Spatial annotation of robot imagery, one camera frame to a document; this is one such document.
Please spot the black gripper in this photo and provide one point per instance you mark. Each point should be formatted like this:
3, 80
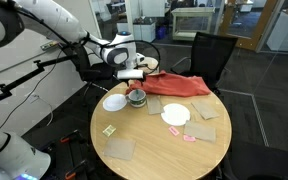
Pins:
135, 83

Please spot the green pen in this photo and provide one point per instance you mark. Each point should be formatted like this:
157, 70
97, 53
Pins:
137, 94

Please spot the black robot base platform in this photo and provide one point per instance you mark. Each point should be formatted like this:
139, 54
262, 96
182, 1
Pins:
67, 156

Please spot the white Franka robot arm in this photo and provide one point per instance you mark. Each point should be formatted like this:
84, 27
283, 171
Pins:
50, 16

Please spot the white and green mug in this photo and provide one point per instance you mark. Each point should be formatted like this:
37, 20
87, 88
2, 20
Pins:
138, 102

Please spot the grey cardboard coaster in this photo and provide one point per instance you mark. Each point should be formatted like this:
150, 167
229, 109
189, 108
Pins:
205, 110
154, 105
200, 131

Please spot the white ceramic plate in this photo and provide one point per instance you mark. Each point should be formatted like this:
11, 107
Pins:
114, 102

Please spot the orange fleece cloth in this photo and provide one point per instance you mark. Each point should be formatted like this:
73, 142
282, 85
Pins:
174, 85

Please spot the white round paper disc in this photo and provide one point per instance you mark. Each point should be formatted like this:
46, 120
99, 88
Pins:
175, 114

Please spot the yellow-green sachet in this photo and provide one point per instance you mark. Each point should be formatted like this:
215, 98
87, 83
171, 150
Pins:
109, 130

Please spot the black mesh office chair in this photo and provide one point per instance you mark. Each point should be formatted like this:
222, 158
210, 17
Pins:
212, 55
90, 68
267, 161

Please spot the white low cabinet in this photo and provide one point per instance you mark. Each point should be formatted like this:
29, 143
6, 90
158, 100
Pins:
140, 30

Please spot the clear plastic packet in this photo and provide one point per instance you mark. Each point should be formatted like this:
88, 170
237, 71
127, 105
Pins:
120, 148

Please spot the pale green utility cart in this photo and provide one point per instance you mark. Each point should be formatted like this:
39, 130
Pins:
192, 21

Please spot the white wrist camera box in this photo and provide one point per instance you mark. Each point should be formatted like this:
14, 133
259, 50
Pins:
129, 74

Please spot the grey wall power strip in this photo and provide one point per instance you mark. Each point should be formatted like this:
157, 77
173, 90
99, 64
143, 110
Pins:
49, 45

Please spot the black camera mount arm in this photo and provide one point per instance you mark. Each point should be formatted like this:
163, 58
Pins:
34, 71

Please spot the wooden door frame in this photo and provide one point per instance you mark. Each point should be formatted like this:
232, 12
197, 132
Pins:
242, 23

